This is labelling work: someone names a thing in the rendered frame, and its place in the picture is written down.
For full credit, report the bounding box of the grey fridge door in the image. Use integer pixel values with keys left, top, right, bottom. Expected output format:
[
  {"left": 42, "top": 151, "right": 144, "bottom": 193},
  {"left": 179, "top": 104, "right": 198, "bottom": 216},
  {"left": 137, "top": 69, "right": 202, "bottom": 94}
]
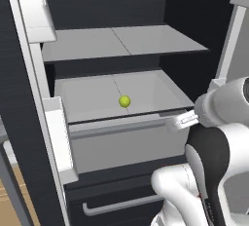
[{"left": 213, "top": 0, "right": 249, "bottom": 92}]

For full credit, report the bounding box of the grey freezer drawer handle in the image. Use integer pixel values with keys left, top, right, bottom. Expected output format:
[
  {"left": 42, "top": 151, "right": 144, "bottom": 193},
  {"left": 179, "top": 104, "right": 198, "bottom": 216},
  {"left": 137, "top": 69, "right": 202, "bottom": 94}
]
[{"left": 81, "top": 194, "right": 165, "bottom": 217}]

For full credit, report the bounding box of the black fridge cabinet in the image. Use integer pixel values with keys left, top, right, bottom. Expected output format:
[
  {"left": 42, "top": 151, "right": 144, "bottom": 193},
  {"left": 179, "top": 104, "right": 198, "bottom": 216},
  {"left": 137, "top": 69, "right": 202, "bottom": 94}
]
[{"left": 25, "top": 0, "right": 243, "bottom": 226}]

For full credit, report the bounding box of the grey fridge drawer handle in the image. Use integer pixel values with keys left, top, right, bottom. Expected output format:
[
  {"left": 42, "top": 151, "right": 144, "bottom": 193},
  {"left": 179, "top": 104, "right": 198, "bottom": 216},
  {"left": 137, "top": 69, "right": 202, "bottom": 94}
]
[{"left": 68, "top": 118, "right": 170, "bottom": 140}]

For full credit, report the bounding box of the white fridge drawer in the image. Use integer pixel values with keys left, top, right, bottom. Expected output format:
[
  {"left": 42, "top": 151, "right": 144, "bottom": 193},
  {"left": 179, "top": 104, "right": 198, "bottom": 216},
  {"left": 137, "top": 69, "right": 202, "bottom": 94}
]
[{"left": 53, "top": 69, "right": 196, "bottom": 174}]

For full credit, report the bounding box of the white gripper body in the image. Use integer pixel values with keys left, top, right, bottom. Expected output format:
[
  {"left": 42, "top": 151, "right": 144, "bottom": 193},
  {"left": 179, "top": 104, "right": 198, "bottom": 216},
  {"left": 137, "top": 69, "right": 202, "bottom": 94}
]
[{"left": 165, "top": 109, "right": 199, "bottom": 133}]

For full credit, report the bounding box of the black fridge door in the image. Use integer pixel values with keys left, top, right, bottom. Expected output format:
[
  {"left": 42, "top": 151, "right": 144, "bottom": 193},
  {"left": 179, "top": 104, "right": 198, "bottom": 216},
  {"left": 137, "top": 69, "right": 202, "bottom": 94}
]
[{"left": 0, "top": 0, "right": 72, "bottom": 226}]

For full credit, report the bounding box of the black freezer drawer front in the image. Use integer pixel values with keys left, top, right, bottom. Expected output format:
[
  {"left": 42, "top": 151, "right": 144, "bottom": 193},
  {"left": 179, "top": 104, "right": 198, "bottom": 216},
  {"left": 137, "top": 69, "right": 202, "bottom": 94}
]
[{"left": 63, "top": 154, "right": 188, "bottom": 226}]

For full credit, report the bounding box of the tall white door bin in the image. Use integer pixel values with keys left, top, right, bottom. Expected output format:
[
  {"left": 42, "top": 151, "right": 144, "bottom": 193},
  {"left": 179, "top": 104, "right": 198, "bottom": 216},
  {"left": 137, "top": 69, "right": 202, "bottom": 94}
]
[{"left": 42, "top": 95, "right": 80, "bottom": 186}]

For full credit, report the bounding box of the small white door bin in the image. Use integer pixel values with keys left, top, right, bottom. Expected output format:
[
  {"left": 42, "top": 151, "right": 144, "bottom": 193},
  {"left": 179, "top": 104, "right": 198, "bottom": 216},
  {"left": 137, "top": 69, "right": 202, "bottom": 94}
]
[{"left": 14, "top": 0, "right": 58, "bottom": 45}]

